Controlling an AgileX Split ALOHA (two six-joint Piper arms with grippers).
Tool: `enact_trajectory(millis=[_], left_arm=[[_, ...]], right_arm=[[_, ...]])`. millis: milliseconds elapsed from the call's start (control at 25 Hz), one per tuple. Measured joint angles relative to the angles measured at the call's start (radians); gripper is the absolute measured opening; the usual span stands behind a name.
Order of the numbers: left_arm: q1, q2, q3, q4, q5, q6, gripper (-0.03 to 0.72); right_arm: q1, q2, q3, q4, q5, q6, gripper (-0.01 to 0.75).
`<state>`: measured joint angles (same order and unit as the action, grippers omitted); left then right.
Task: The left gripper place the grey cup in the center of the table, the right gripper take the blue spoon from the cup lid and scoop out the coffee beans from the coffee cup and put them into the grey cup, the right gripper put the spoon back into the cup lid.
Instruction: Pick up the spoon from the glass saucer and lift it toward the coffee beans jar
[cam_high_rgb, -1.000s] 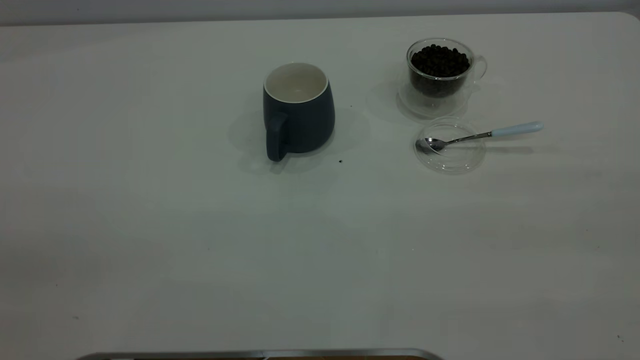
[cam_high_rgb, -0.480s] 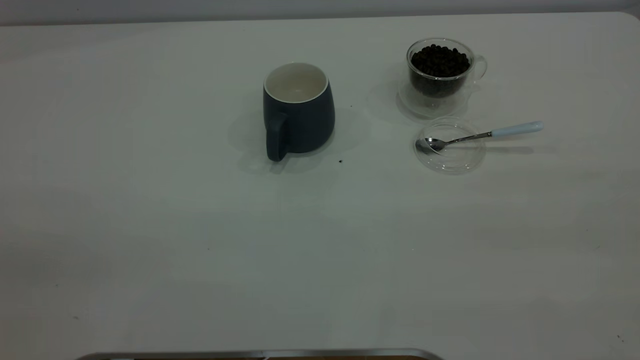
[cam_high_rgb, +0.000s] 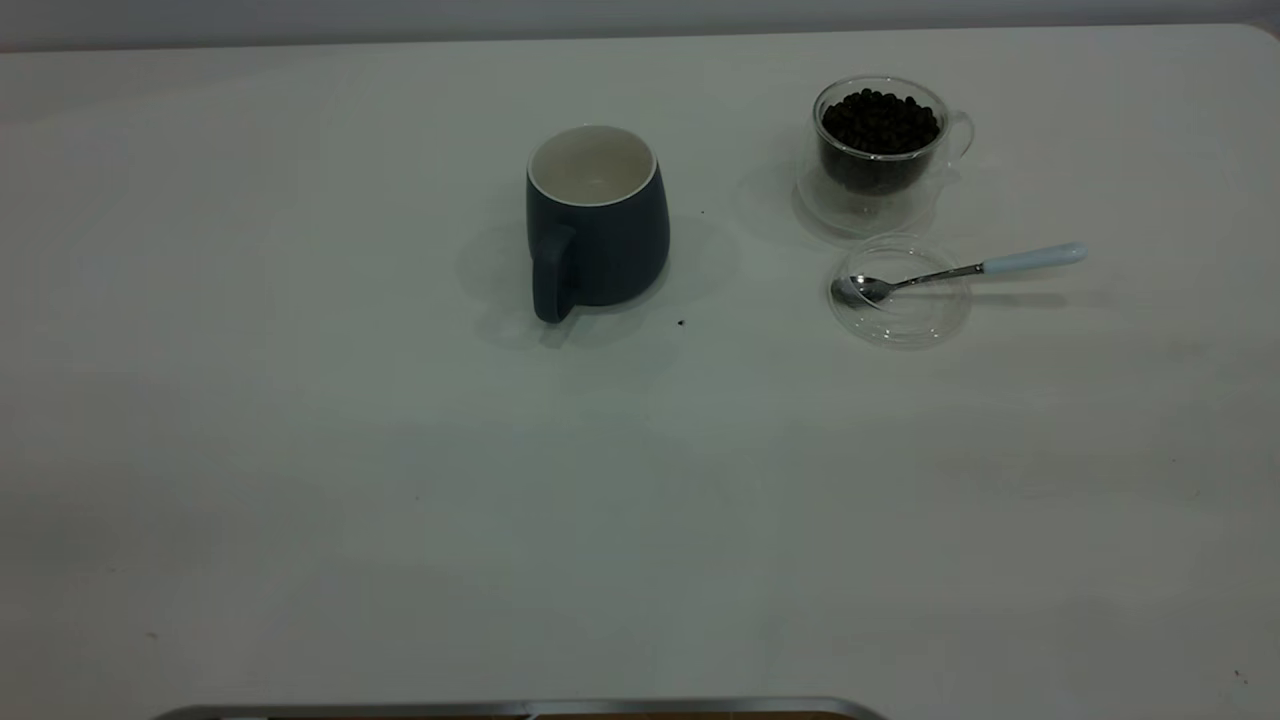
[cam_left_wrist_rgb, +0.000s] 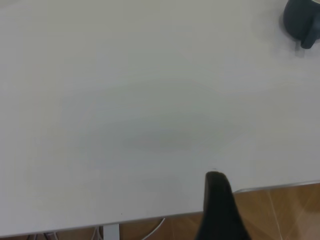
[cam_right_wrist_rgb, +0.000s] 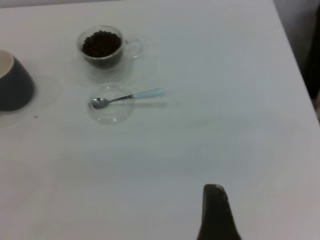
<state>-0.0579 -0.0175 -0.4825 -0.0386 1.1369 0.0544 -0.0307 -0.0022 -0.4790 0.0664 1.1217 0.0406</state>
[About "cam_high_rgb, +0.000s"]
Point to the dark grey ceramic mug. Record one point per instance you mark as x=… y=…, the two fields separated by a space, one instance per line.
x=610 y=250

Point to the clear glass lid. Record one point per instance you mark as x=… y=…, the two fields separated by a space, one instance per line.
x=915 y=320

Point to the dark coffee beans pile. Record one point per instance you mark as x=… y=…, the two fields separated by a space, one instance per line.
x=880 y=130

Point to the clear glass saucer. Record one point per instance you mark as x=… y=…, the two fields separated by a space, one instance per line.
x=815 y=205

